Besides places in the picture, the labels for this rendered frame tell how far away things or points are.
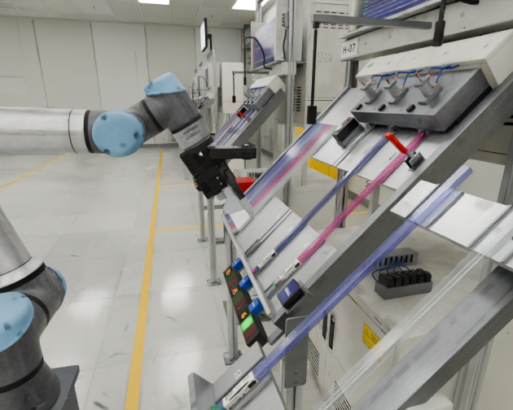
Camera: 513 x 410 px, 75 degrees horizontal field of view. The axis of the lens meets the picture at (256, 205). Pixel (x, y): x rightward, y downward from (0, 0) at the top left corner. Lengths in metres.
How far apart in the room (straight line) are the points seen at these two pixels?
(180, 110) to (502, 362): 1.07
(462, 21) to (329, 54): 1.34
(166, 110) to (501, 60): 0.68
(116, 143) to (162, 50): 8.87
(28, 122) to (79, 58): 8.98
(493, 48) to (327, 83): 1.47
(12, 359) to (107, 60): 8.94
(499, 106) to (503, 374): 0.75
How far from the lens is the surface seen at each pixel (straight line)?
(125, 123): 0.59
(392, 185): 0.78
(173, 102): 0.73
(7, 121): 0.66
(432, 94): 0.85
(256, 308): 0.80
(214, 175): 0.75
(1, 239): 0.89
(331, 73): 2.24
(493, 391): 1.28
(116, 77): 9.46
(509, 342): 1.19
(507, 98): 0.86
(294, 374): 0.77
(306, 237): 0.84
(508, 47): 0.88
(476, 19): 0.95
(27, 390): 0.87
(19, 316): 0.80
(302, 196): 2.25
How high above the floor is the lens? 1.16
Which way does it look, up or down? 17 degrees down
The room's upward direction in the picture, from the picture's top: straight up
